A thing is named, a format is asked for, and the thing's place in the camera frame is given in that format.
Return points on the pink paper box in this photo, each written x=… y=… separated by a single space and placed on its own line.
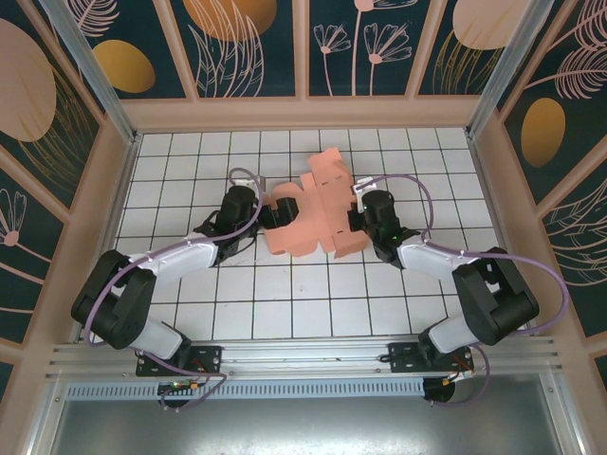
x=322 y=208

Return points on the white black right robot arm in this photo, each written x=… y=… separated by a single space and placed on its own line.
x=427 y=260

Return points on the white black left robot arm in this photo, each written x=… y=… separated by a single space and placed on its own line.
x=180 y=258

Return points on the yellow power connector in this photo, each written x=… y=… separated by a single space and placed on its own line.
x=450 y=380

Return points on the small green circuit board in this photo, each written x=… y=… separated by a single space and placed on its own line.
x=182 y=387

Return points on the grey metal sheet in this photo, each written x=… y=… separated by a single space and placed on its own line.
x=303 y=426

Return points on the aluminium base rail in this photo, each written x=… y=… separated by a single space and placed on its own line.
x=303 y=358

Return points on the aluminium frame post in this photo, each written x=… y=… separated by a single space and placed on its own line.
x=504 y=71
x=105 y=90

